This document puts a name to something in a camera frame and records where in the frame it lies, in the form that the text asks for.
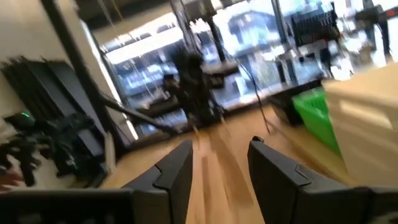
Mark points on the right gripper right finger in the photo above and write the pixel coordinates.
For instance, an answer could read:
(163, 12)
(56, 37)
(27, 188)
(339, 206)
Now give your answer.
(286, 196)

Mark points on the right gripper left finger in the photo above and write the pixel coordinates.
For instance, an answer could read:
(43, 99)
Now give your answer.
(168, 193)

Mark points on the green plastic basket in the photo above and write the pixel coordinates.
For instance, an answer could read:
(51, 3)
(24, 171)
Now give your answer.
(314, 118)

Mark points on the black plastic basket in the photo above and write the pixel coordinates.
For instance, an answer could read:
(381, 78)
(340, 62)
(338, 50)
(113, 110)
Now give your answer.
(283, 105)

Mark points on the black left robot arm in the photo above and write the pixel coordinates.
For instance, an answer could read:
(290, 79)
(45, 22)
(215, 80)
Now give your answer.
(196, 93)

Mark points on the black device green light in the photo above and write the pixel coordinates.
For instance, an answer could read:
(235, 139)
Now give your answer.
(62, 140)

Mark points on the black leaning panels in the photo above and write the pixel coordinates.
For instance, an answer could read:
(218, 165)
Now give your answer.
(56, 90)

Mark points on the person's hand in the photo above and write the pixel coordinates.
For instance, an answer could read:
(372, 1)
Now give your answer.
(7, 180)

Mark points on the black background crate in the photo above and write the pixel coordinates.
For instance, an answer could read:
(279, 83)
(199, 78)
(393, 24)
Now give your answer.
(314, 28)

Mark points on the black background stand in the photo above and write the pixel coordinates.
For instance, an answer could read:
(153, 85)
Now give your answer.
(373, 15)

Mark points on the black aluminium rig frame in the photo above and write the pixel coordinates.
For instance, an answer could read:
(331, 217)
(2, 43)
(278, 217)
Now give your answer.
(71, 56)

